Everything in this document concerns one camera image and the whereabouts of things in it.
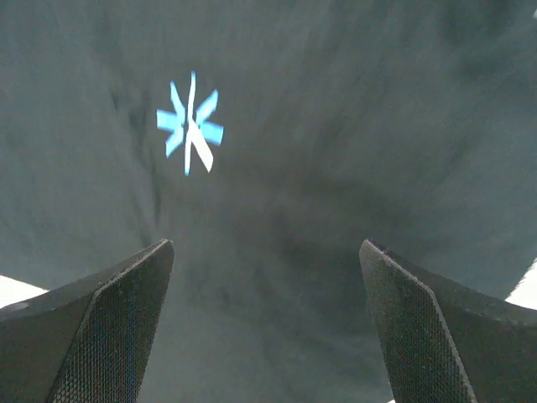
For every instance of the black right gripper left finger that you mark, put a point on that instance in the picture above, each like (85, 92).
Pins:
(88, 341)

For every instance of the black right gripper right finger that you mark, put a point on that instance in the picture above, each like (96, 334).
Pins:
(444, 342)

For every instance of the black t-shirt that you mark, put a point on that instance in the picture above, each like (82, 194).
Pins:
(267, 140)

